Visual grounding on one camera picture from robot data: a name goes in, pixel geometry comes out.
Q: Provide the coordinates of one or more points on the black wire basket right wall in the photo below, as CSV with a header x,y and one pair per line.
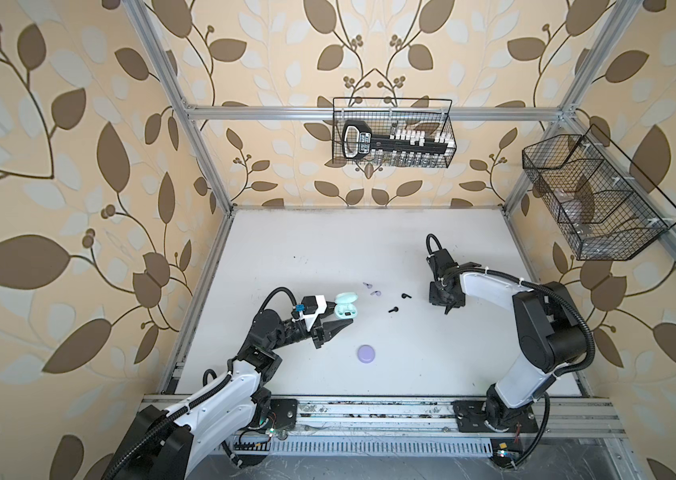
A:
x,y
606,206

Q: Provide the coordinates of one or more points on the black wire basket wall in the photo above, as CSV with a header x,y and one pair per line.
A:
x,y
606,206
432,115

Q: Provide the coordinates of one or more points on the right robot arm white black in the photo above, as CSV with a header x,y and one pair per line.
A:
x,y
553,338

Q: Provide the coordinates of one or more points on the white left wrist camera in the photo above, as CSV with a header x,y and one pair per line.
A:
x,y
309,310

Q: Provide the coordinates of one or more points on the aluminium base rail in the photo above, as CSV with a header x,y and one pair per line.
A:
x,y
403,426

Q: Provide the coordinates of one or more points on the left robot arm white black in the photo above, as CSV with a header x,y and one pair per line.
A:
x,y
171,443

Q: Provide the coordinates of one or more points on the mint green charging case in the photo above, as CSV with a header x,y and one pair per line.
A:
x,y
345,307

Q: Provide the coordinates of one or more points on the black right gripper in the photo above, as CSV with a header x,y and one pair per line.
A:
x,y
434,299

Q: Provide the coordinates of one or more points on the black socket holder tool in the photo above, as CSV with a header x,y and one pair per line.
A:
x,y
357,140

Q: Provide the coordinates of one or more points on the purple round earbud case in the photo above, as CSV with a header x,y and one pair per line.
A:
x,y
366,354

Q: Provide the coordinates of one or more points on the black wire basket back wall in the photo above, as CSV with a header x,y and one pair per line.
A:
x,y
432,115

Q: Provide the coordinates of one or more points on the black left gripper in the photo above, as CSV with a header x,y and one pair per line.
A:
x,y
326,334

